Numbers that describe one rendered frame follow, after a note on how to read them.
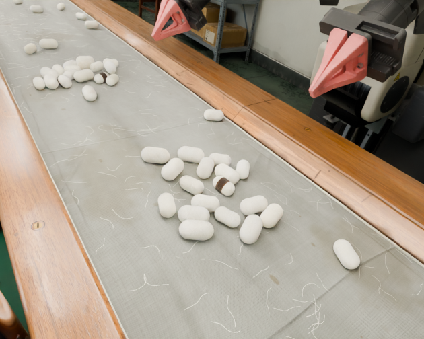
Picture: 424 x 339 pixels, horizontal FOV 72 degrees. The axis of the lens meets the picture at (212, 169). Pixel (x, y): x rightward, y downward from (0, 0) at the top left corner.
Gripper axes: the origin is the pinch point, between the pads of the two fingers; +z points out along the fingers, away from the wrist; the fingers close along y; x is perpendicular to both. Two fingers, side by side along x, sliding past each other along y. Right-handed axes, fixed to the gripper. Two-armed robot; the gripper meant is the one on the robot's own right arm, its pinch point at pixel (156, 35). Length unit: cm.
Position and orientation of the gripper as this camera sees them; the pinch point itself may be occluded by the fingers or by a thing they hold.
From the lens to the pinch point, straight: 67.5
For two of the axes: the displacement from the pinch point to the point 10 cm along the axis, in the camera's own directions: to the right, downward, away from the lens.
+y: 5.9, 5.7, -5.7
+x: 4.2, 3.9, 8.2
